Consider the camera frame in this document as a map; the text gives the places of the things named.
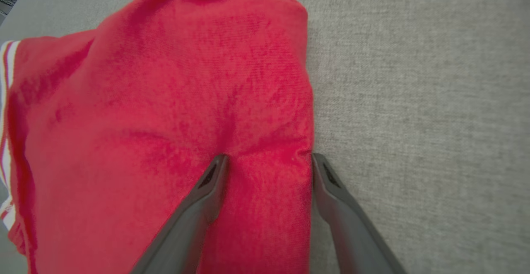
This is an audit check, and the red and white jersey shirt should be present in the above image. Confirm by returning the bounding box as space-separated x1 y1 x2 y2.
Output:
0 0 315 274

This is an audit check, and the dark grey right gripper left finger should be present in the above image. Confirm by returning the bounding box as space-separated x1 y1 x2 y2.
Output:
130 154 229 274

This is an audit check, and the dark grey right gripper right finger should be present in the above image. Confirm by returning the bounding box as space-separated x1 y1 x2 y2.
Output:
311 153 408 274

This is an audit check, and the grey fabric sofa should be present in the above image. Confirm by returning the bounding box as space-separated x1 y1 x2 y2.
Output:
0 0 530 274

